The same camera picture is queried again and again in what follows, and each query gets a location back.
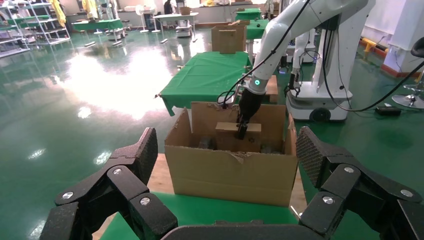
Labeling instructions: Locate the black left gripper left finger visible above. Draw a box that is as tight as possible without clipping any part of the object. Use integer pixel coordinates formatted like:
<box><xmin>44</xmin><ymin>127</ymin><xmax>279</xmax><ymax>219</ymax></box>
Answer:
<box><xmin>39</xmin><ymin>127</ymin><xmax>179</xmax><ymax>240</ymax></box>

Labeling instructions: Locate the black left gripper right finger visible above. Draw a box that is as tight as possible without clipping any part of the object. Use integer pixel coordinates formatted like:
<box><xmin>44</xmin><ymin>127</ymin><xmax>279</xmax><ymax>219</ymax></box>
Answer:
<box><xmin>295</xmin><ymin>125</ymin><xmax>424</xmax><ymax>240</ymax></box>

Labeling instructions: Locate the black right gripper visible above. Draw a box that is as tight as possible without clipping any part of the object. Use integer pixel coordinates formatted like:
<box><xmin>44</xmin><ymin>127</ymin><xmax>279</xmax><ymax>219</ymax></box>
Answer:
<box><xmin>235</xmin><ymin>88</ymin><xmax>266</xmax><ymax>141</ymax></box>

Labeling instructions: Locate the small cardboard box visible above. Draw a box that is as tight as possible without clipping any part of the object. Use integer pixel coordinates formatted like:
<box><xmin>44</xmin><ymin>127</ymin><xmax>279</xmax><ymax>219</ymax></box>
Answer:
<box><xmin>218</xmin><ymin>29</ymin><xmax>238</xmax><ymax>55</ymax></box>
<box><xmin>214</xmin><ymin>121</ymin><xmax>263</xmax><ymax>154</ymax></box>

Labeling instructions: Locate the large open cardboard carton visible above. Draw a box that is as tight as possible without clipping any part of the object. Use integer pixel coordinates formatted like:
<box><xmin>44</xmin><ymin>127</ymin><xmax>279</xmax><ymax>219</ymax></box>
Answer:
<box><xmin>164</xmin><ymin>101</ymin><xmax>299</xmax><ymax>208</ymax></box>

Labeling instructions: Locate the brown cardboard box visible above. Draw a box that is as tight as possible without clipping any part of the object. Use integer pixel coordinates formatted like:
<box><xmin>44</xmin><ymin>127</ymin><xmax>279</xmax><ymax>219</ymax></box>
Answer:
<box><xmin>263</xmin><ymin>74</ymin><xmax>280</xmax><ymax>105</ymax></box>

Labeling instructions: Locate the upright small cardboard box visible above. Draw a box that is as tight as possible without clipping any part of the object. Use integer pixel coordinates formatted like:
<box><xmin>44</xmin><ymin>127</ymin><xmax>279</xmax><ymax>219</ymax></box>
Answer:
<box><xmin>218</xmin><ymin>29</ymin><xmax>238</xmax><ymax>55</ymax></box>

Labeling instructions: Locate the open brown carton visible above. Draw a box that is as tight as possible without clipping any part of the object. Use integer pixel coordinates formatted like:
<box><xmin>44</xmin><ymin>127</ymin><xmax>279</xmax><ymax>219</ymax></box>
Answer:
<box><xmin>210</xmin><ymin>20</ymin><xmax>251</xmax><ymax>55</ymax></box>

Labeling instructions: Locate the black power adapter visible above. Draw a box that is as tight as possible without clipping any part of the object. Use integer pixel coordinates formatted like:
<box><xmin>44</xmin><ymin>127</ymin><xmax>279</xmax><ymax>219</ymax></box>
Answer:
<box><xmin>374</xmin><ymin>104</ymin><xmax>403</xmax><ymax>117</ymax></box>

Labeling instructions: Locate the chrome base swivel stool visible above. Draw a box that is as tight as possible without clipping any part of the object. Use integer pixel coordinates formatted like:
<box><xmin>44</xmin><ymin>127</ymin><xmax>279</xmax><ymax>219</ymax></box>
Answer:
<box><xmin>391</xmin><ymin>35</ymin><xmax>424</xmax><ymax>111</ymax></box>

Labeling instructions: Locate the small white mobile robot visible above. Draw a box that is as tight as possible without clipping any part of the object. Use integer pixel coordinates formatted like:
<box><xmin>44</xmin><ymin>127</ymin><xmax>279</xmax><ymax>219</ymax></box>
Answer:
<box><xmin>174</xmin><ymin>19</ymin><xmax>194</xmax><ymax>38</ymax></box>

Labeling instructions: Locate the white wheeled robot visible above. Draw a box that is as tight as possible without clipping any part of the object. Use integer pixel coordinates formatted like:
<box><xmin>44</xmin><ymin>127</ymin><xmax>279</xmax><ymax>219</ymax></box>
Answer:
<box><xmin>285</xmin><ymin>15</ymin><xmax>357</xmax><ymax>123</ymax></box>

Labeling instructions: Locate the white long table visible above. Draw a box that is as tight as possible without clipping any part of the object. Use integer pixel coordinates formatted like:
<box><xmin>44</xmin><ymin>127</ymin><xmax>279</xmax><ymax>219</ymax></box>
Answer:
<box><xmin>152</xmin><ymin>12</ymin><xmax>200</xmax><ymax>34</ymax></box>

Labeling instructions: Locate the white standing fan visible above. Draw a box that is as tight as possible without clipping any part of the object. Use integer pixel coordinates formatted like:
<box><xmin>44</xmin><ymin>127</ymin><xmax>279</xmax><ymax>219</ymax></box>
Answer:
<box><xmin>134</xmin><ymin>4</ymin><xmax>151</xmax><ymax>34</ymax></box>

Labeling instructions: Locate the white metal shelving rack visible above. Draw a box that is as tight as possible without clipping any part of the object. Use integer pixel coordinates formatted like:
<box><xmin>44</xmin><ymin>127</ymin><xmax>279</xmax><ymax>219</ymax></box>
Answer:
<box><xmin>0</xmin><ymin>0</ymin><xmax>72</xmax><ymax>60</ymax></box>

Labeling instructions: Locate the yellow hanging garment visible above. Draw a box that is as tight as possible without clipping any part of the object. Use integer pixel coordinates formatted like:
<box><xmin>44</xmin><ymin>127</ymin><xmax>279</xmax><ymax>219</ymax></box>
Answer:
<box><xmin>49</xmin><ymin>0</ymin><xmax>67</xmax><ymax>28</ymax></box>
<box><xmin>81</xmin><ymin>0</ymin><xmax>99</xmax><ymax>19</ymax></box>

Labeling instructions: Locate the silver camera mounting bracket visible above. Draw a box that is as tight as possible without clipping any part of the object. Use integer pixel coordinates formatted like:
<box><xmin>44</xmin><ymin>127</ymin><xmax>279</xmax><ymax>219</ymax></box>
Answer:
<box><xmin>231</xmin><ymin>77</ymin><xmax>253</xmax><ymax>105</ymax></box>

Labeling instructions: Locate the black camera cable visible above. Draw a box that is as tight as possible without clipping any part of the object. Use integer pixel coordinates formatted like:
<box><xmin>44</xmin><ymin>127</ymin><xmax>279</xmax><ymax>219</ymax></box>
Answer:
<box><xmin>216</xmin><ymin>0</ymin><xmax>313</xmax><ymax>111</ymax></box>

